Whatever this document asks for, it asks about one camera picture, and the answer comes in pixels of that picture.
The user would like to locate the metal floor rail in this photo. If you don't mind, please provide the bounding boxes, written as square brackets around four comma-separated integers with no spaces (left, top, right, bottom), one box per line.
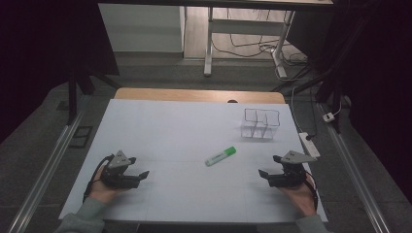
[7,108,86,233]
[318,102,392,233]

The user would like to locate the black floor cables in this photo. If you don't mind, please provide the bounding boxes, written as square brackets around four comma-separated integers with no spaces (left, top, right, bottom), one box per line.
[212,8,309,67]

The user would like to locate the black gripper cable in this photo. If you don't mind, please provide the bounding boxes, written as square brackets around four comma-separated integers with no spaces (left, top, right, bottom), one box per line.
[303,173,320,212]
[83,153,115,204]

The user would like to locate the black stand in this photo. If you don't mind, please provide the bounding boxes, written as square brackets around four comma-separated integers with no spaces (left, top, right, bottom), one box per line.
[271,61,346,134]
[55,62,122,126]

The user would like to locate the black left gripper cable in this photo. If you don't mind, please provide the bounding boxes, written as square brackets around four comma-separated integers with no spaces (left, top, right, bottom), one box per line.
[83,153,115,204]

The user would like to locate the person's right hand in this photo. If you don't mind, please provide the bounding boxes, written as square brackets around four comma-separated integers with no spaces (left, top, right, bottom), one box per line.
[277,180,318,217]

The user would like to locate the small white adapter with cable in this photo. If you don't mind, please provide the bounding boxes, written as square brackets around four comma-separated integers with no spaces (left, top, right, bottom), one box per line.
[322,100,344,123]

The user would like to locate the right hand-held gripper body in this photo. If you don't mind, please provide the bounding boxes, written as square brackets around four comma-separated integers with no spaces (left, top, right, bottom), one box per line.
[267,150,318,188]

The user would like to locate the white power strip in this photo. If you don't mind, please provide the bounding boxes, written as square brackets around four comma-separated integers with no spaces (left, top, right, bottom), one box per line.
[297,131,322,159]

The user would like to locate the person's left hand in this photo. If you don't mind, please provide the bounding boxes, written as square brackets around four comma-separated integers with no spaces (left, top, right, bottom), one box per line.
[87,165,130,206]

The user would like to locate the clear plastic divided organizer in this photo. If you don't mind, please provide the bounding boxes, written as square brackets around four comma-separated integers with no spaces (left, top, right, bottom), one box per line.
[240,107,282,141]

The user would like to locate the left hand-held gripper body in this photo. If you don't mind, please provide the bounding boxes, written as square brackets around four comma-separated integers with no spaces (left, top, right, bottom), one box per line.
[100,150,141,190]

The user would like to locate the green highlighter pen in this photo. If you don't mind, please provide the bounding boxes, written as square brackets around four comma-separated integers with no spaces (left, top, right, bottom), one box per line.
[204,146,237,168]

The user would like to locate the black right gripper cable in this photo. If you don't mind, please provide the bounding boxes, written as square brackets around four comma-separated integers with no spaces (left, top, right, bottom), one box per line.
[303,173,320,212]

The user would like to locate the white cabinet panel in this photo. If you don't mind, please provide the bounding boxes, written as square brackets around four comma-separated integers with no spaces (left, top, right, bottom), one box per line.
[97,3,187,53]

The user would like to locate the black curtain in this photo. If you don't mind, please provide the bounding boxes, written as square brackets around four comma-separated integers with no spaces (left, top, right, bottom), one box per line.
[0,0,120,145]
[286,0,412,203]

